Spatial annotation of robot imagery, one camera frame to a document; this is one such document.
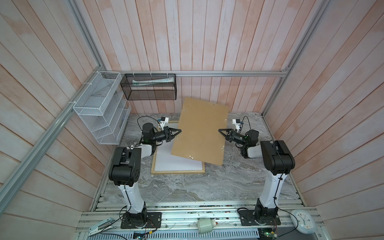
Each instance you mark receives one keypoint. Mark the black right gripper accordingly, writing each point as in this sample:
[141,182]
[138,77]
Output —
[231,136]

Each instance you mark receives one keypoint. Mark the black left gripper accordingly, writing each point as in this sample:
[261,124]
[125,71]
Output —
[167,133]

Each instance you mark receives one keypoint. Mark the wooden backing board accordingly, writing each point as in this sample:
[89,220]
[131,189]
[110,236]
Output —
[200,139]

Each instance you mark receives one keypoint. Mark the autumn forest photo print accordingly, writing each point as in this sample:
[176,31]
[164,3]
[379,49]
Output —
[177,162]

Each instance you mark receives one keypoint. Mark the light wooden picture frame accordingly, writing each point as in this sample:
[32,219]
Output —
[177,171]

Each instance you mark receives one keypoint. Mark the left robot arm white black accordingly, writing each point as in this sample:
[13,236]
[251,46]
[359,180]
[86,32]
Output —
[125,167]

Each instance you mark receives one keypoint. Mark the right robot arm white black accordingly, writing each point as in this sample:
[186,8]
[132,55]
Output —
[277,159]

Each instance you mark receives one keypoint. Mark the paper in black basket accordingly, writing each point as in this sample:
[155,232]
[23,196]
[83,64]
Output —
[164,82]

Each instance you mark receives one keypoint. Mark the white cylindrical device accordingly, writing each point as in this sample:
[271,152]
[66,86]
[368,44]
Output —
[206,225]

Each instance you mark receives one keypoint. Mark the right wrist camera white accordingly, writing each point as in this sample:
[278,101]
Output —
[238,124]

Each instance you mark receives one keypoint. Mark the black wire mesh basket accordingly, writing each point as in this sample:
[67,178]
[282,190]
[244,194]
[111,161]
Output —
[149,93]

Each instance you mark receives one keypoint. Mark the white wire mesh shelf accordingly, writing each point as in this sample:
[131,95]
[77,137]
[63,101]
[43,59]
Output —
[103,109]

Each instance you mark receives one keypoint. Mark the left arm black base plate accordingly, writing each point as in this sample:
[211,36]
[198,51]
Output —
[141,220]

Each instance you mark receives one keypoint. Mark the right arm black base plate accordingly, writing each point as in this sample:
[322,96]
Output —
[259,217]

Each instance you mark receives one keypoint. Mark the white wall clock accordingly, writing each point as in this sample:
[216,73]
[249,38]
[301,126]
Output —
[303,222]

